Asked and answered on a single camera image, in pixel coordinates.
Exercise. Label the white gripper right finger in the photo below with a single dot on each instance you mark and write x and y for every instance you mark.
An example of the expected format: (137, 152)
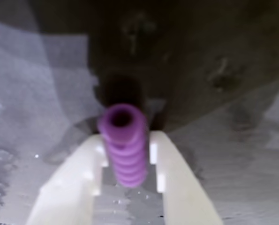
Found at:
(183, 187)

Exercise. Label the purple ribbed pen grip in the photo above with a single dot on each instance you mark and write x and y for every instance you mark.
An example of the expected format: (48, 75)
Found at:
(127, 159)

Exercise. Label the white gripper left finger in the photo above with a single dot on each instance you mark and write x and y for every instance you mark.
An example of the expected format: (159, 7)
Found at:
(69, 182)

